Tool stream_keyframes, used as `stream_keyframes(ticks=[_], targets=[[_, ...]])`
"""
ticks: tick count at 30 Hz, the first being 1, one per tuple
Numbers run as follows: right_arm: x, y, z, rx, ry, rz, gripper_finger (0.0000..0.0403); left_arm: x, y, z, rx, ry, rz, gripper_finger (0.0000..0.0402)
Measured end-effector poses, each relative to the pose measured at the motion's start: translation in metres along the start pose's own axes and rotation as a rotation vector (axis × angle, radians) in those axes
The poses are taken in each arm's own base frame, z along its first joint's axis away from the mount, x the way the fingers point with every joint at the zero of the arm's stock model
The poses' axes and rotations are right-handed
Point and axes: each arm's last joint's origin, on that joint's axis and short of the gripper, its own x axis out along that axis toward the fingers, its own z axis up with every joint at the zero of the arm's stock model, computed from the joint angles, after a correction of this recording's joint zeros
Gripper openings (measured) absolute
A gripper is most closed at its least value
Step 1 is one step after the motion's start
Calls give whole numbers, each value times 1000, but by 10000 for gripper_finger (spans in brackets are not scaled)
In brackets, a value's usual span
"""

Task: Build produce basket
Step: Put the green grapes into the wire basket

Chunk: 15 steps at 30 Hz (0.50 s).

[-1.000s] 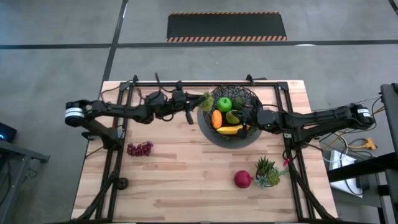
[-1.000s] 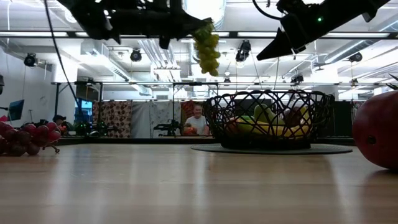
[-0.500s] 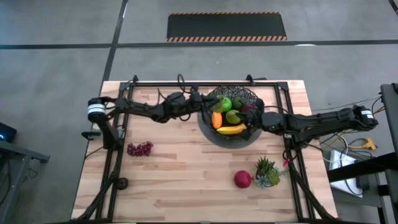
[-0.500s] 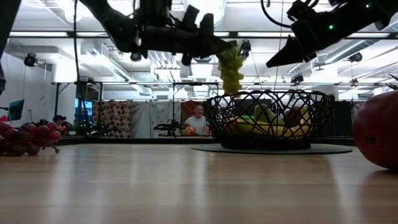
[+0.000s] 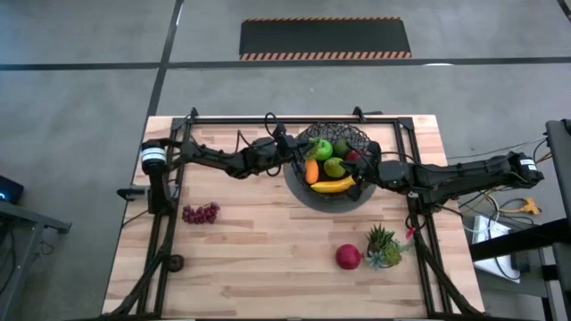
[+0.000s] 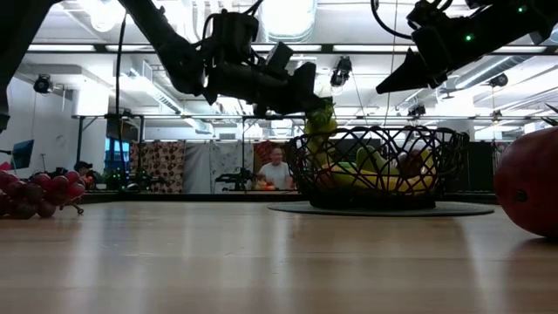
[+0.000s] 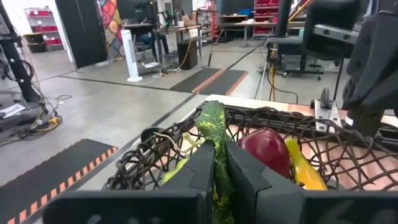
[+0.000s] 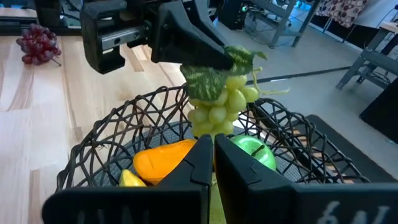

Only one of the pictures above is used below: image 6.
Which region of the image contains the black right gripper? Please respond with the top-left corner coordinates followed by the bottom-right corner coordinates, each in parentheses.
top-left (376, 24), bottom-right (494, 95)

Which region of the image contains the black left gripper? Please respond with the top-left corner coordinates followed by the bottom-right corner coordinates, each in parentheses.
top-left (204, 10), bottom-right (335, 118)

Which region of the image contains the green grape bunch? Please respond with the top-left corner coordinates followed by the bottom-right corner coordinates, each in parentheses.
top-left (303, 100), bottom-right (340, 169)

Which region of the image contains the green pear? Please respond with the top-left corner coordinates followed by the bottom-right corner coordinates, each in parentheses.
top-left (355, 145), bottom-right (396, 175)

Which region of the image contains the yellow banana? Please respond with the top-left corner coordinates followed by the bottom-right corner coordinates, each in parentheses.
top-left (321, 162), bottom-right (437, 194)

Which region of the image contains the black woven wire basket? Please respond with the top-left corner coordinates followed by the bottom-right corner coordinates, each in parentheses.
top-left (285, 125), bottom-right (470, 211)

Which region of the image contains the large red apple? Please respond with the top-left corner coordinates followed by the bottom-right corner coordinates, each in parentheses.
top-left (493, 126), bottom-right (558, 240)

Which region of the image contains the red grape bunch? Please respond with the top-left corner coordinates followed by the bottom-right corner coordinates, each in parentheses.
top-left (0, 169), bottom-right (87, 220)

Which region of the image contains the white LED light strip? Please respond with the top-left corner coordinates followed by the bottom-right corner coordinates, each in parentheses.
top-left (105, 44), bottom-right (160, 52)
top-left (26, 44), bottom-right (96, 52)
top-left (333, 44), bottom-right (437, 53)
top-left (251, 44), bottom-right (323, 52)
top-left (492, 44), bottom-right (548, 53)

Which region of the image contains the person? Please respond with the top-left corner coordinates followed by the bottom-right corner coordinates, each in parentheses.
top-left (72, 160), bottom-right (95, 180)
top-left (259, 146), bottom-right (296, 191)

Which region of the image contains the background fruit pile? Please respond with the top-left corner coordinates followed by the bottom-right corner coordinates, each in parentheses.
top-left (255, 176), bottom-right (280, 192)

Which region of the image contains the round grey placemat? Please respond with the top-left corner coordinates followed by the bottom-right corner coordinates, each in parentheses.
top-left (267, 200), bottom-right (495, 219)

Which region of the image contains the brown floral cloth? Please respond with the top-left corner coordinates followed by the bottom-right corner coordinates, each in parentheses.
top-left (129, 140), bottom-right (187, 194)

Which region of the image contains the bright blue monitor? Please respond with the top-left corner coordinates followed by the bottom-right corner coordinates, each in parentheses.
top-left (104, 136), bottom-right (132, 175)

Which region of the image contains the tilted blue screen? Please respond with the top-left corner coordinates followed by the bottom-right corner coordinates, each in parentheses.
top-left (10, 139), bottom-right (36, 169)

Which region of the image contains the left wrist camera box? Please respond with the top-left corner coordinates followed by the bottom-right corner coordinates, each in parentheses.
top-left (265, 41), bottom-right (295, 73)

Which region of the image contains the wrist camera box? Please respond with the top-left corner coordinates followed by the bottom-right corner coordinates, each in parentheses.
top-left (406, 0), bottom-right (455, 28)
top-left (265, 41), bottom-right (295, 73)

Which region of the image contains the black overhead camera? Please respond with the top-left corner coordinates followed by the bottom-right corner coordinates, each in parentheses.
top-left (329, 55), bottom-right (354, 88)

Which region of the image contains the black aluminium rig frame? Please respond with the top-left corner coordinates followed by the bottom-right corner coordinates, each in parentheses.
top-left (0, 42), bottom-right (558, 205)

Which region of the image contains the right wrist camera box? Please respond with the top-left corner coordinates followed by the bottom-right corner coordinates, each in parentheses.
top-left (406, 0), bottom-right (455, 28)

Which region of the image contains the silver ceiling duct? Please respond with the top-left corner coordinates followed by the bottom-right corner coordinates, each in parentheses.
top-left (256, 0), bottom-right (318, 44)

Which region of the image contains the black background station frame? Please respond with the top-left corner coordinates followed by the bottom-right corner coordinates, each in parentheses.
top-left (71, 113), bottom-right (309, 195)

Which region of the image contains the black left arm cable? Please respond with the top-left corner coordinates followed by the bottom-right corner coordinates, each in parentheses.
top-left (113, 11), bottom-right (128, 115)

